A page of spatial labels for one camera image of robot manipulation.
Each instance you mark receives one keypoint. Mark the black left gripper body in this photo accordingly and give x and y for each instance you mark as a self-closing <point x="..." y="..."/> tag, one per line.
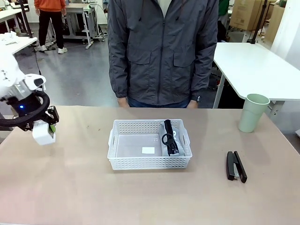
<point x="23" y="111"/>

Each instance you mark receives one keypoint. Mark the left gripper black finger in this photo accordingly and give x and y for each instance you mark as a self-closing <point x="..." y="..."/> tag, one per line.
<point x="53" y="114"/>
<point x="25" y="127"/>

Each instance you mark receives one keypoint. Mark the small white cardboard box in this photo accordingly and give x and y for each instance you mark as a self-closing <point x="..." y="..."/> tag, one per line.
<point x="42" y="136"/>

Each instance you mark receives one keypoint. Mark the black stapler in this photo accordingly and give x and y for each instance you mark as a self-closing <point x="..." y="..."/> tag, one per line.
<point x="232" y="168"/>

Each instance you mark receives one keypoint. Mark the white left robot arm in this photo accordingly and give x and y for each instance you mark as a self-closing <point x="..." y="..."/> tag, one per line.
<point x="9" y="70"/>

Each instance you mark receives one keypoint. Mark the person's right forearm grey sleeve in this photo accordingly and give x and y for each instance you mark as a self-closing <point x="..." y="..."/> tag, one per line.
<point x="118" y="72"/>

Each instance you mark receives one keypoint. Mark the person's left forearm grey sleeve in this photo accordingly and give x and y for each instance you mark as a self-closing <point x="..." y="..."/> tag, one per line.
<point x="206" y="72"/>

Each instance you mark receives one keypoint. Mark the white perforated plastic basket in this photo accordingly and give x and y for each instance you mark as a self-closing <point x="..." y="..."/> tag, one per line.
<point x="150" y="162"/>

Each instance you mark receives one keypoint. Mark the person's right hand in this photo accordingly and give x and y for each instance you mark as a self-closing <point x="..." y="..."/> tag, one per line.
<point x="123" y="103"/>

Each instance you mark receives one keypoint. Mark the person's left hand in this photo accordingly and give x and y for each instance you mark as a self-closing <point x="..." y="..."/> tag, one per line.
<point x="193" y="104"/>

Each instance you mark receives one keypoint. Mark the white desk with cloth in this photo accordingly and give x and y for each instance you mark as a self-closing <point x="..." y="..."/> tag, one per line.
<point x="21" y="44"/>

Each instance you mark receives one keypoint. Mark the crumpled white cloth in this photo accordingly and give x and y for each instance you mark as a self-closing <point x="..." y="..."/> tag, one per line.
<point x="8" y="38"/>

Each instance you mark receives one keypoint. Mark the black tripod stand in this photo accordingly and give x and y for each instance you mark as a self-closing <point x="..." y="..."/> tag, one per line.
<point x="25" y="18"/>

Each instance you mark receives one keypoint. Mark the person in orange top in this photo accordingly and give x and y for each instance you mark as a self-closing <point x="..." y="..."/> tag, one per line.
<point x="50" y="21"/>

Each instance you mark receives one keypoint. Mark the white metal workbench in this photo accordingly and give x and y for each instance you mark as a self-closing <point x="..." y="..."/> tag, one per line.
<point x="84" y="18"/>

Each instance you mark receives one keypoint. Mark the black ribbed hand tool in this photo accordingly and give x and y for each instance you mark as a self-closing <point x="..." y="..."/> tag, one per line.
<point x="168" y="127"/>

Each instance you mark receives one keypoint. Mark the person in grey jacket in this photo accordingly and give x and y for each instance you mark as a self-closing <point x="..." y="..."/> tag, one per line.
<point x="161" y="58"/>

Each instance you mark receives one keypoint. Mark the black wrist watch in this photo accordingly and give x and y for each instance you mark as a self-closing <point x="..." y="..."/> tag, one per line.
<point x="197" y="98"/>

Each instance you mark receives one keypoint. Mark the black backpack on chair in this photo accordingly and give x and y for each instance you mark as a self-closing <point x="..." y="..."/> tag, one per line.
<point x="222" y="30"/>

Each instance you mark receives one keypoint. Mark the pale green plastic cup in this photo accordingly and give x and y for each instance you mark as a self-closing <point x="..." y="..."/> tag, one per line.
<point x="252" y="114"/>

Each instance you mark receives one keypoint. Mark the person in green top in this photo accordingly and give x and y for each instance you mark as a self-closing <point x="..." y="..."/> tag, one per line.
<point x="223" y="7"/>

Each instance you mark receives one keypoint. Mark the large white desk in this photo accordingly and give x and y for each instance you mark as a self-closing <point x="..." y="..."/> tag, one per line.
<point x="250" y="68"/>

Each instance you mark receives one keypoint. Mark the large brown cardboard box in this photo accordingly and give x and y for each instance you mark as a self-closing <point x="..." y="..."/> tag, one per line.
<point x="248" y="14"/>

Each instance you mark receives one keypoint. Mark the black pole stand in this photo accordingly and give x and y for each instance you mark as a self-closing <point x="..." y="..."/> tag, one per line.
<point x="259" y="21"/>

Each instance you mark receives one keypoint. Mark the tall brown cardboard box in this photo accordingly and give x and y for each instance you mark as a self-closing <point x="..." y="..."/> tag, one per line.
<point x="275" y="23"/>

